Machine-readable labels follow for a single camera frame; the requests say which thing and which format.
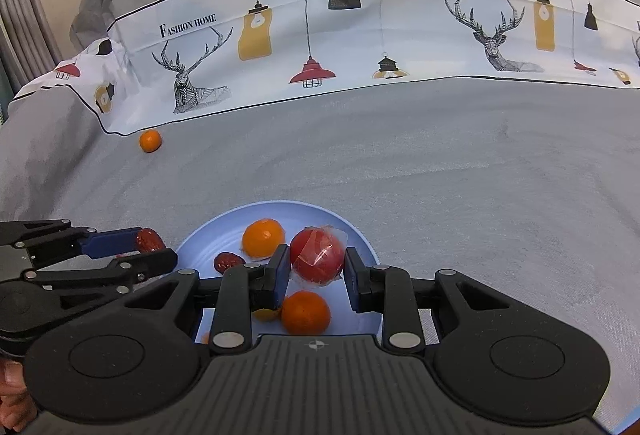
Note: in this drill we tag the grey curtain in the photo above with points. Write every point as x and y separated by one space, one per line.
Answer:
25 30

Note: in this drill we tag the plastic-wrapped orange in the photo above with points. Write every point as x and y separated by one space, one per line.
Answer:
265 314
263 239

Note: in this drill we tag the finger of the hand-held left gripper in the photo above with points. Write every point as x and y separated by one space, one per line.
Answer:
112 242
125 267

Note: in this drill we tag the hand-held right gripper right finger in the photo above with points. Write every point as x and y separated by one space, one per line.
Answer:
354 280

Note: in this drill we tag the person's left hand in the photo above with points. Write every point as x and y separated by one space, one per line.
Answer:
12 395

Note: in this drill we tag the red date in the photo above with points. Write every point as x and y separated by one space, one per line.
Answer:
227 261
150 240

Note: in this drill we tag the grey bed sheet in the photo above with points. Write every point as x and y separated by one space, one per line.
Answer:
450 190

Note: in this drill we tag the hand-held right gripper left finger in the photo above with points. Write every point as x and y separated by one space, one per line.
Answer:
280 277

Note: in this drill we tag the grey deer-print duvet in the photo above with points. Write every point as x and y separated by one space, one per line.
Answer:
400 30

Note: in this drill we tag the blue round plate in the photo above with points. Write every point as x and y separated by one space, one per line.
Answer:
225 235

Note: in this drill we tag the plastic-wrapped bright red tomato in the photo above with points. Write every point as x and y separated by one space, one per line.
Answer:
317 257

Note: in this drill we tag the bare orange mandarin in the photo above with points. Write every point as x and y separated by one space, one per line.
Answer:
305 312

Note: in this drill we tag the small orange kumquat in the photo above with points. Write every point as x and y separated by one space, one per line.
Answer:
150 141

